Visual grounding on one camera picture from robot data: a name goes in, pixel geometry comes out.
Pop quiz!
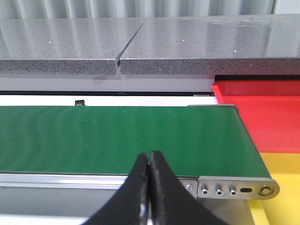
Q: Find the grey speckled stone slab right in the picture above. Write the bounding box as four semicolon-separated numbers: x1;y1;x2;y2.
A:
120;14;300;75

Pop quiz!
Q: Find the grey speckled stone slab left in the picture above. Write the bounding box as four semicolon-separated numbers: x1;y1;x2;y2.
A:
0;18;144;76

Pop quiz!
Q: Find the yellow plastic tray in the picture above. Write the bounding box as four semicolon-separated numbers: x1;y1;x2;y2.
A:
248;152;300;225

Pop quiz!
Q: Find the grey speckled stone slab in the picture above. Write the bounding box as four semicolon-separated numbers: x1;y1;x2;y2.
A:
0;18;144;76
120;14;300;75

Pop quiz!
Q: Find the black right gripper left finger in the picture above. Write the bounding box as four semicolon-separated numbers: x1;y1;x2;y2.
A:
84;153;149;225

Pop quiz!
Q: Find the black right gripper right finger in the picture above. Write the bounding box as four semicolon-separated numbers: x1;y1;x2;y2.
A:
150;150;225;225

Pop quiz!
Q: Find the small black sensor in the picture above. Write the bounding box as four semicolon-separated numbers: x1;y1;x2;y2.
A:
75;100;85;106

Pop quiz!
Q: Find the red plastic tray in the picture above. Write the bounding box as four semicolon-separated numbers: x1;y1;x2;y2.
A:
212;80;300;153

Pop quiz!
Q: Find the aluminium conveyor side rail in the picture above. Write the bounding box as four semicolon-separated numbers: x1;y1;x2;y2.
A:
0;173;199;190

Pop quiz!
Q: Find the steel conveyor end bracket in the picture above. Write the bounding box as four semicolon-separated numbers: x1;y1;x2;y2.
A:
197;176;280;200

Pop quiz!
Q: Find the white corrugated curtain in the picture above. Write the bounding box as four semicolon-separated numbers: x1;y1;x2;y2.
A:
0;0;276;19

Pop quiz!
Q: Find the green conveyor belt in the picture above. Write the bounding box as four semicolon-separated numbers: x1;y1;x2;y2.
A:
0;105;269;178

